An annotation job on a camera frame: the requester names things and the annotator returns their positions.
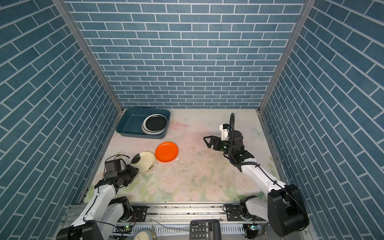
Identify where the orange plastic plate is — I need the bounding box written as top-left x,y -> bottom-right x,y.
155,142 -> 179,163

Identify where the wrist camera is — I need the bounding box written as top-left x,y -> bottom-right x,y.
219,124 -> 230,141
104,159 -> 122,179

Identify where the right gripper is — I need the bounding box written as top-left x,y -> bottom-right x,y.
204,135 -> 235,157

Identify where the cream plate with dark spot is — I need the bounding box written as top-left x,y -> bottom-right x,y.
131,151 -> 156,174

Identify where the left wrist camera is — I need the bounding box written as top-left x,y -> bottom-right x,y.
104,159 -> 122,179

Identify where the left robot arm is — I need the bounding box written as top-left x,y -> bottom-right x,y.
56,165 -> 139,240

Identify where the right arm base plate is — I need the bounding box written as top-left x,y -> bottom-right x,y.
222,204 -> 265,222

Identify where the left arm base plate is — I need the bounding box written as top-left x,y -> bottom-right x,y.
119,206 -> 149,223

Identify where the round white clock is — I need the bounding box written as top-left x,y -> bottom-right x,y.
134,230 -> 156,240

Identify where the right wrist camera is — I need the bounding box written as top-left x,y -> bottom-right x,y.
219,124 -> 230,141

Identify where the left green circuit board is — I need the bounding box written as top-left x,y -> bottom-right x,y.
113,225 -> 133,235

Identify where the black calculator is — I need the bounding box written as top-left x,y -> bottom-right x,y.
189,220 -> 222,240

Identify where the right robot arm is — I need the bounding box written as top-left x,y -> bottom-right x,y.
203,130 -> 310,237

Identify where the green circuit board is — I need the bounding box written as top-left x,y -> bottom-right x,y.
243,224 -> 262,235
113,225 -> 133,235

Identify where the right green circuit board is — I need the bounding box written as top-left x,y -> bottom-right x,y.
243,224 -> 262,235

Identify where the black round plate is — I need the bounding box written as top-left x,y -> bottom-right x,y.
142,114 -> 168,135

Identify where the teal plastic bin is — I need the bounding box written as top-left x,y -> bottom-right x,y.
116,108 -> 171,139

